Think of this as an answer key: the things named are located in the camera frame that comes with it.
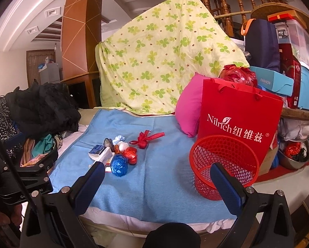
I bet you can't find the blue white toothpaste box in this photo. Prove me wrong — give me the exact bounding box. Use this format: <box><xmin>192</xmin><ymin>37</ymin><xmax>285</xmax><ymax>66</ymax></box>
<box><xmin>88</xmin><ymin>144</ymin><xmax>114</xmax><ymax>172</ymax></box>

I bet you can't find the blue foil ball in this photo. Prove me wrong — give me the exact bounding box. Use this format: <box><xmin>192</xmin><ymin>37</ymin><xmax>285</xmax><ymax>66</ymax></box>
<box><xmin>110</xmin><ymin>154</ymin><xmax>128</xmax><ymax>177</ymax></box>

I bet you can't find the red plastic bag ball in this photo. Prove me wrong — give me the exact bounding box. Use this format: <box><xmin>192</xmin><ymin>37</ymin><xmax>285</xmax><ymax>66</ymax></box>
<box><xmin>122</xmin><ymin>147</ymin><xmax>138</xmax><ymax>165</ymax></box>

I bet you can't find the red ribbon bow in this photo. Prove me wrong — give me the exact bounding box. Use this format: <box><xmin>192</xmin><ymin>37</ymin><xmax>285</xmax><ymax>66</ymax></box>
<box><xmin>129</xmin><ymin>130</ymin><xmax>165</xmax><ymax>149</ymax></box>

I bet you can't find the red mesh trash basket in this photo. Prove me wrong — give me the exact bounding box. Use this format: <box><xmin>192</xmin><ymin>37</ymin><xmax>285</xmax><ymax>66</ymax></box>
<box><xmin>189</xmin><ymin>135</ymin><xmax>260</xmax><ymax>200</ymax></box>

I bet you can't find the person left hand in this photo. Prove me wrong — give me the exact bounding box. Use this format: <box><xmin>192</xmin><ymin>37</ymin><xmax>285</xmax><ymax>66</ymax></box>
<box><xmin>0</xmin><ymin>204</ymin><xmax>22</xmax><ymax>227</ymax></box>

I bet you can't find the colourful clothes pile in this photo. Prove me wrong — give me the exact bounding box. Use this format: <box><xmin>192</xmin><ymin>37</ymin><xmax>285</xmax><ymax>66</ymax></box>
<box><xmin>20</xmin><ymin>134</ymin><xmax>63</xmax><ymax>167</ymax></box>

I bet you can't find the steel bowl with bags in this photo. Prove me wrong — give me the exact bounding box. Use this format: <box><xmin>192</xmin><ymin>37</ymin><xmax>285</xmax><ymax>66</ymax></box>
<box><xmin>278</xmin><ymin>141</ymin><xmax>309</xmax><ymax>170</ymax></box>

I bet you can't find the light blue blanket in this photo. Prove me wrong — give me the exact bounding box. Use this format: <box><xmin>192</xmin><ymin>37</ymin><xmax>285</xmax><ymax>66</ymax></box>
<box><xmin>50</xmin><ymin>110</ymin><xmax>232</xmax><ymax>227</ymax></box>

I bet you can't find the black clothes pile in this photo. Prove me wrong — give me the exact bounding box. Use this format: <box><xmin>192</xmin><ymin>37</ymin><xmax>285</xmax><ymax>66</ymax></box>
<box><xmin>5</xmin><ymin>83</ymin><xmax>81</xmax><ymax>139</ymax></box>

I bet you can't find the red Nilrich paper bag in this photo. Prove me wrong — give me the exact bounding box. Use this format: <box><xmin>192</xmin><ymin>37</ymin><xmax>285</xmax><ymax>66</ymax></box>
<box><xmin>198</xmin><ymin>78</ymin><xmax>283</xmax><ymax>164</ymax></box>

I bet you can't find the pink pillow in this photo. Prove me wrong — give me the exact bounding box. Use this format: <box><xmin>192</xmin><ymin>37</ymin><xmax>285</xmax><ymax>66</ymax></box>
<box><xmin>175</xmin><ymin>73</ymin><xmax>210</xmax><ymax>138</ymax></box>

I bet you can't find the light blue fashion box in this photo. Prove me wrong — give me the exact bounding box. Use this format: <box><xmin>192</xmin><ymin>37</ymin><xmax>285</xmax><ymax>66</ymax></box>
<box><xmin>250</xmin><ymin>66</ymin><xmax>294</xmax><ymax>96</ymax></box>

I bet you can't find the red foil bag in bag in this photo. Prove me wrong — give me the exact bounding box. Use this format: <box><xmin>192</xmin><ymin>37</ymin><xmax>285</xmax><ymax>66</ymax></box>
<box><xmin>219</xmin><ymin>64</ymin><xmax>258</xmax><ymax>87</ymax></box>

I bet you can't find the blue plastic storage bin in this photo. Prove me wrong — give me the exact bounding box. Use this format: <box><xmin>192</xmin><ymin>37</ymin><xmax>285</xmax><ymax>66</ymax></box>
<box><xmin>298</xmin><ymin>62</ymin><xmax>309</xmax><ymax>110</ymax></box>

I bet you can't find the green clover quilt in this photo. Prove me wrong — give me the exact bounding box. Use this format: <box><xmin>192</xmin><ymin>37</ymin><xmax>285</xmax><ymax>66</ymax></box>
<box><xmin>96</xmin><ymin>0</ymin><xmax>249</xmax><ymax>115</ymax></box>

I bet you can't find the dark red gift box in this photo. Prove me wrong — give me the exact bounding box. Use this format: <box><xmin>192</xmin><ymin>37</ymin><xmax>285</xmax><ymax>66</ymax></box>
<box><xmin>279</xmin><ymin>43</ymin><xmax>301</xmax><ymax>109</ymax></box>

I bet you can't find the navy blue bag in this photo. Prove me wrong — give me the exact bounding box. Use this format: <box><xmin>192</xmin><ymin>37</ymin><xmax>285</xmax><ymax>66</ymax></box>
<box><xmin>241</xmin><ymin>19</ymin><xmax>280</xmax><ymax>72</ymax></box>

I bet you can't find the clear plastic storage bin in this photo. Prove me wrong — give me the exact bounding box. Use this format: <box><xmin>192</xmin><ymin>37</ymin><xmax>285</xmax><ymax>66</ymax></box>
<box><xmin>274</xmin><ymin>20</ymin><xmax>309</xmax><ymax>68</ymax></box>

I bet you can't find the brown wooden pillar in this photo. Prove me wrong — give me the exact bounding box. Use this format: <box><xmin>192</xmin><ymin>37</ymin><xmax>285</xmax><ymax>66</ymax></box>
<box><xmin>61</xmin><ymin>0</ymin><xmax>102</xmax><ymax>108</ymax></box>

